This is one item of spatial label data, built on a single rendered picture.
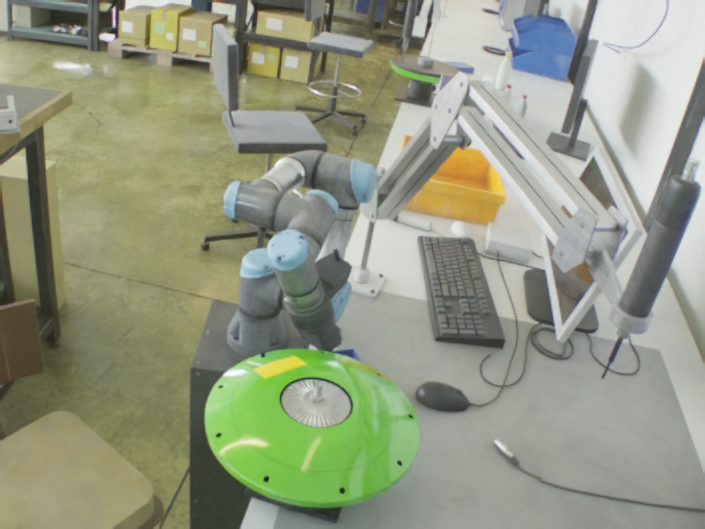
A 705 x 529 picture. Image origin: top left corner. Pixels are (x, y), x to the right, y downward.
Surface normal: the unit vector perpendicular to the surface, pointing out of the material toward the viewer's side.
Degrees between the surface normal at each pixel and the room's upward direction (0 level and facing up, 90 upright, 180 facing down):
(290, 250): 32
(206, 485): 90
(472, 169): 86
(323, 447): 11
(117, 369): 0
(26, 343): 90
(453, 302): 6
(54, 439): 0
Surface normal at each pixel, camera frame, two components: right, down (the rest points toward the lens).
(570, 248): -0.94, 0.05
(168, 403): 0.15, -0.84
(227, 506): -0.04, 0.53
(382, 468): 0.40, -0.58
